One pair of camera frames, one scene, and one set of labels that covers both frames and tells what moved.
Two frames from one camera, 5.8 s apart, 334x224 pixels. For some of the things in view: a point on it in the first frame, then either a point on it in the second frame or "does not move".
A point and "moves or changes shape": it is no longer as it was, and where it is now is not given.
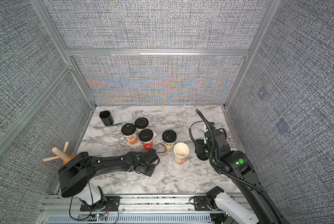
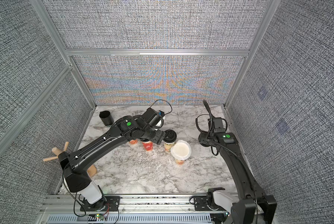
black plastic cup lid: [169, 136] does not move
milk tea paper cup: [133, 139] does not move
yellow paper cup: [169, 146] does not move
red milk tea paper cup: [148, 145] does not move
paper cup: [181, 151] moves or changes shape
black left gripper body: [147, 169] -> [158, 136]
